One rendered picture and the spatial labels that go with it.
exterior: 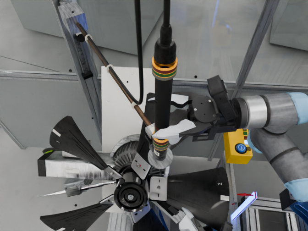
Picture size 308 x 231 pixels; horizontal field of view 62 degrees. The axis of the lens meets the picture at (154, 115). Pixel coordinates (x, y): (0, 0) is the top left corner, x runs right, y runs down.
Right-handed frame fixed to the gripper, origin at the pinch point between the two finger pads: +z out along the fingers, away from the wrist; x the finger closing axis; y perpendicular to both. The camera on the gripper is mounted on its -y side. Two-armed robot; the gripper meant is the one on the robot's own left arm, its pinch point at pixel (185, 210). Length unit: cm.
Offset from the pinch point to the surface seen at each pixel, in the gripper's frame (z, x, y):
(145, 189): 12.2, -7.3, 8.2
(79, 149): 34.7, -15.0, 20.5
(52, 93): 111, 32, 22
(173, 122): 21.5, -20.5, -10.4
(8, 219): 89, 108, 103
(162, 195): 8.4, -1.6, 4.3
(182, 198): 3.6, -0.9, -1.2
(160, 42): 12, -67, -2
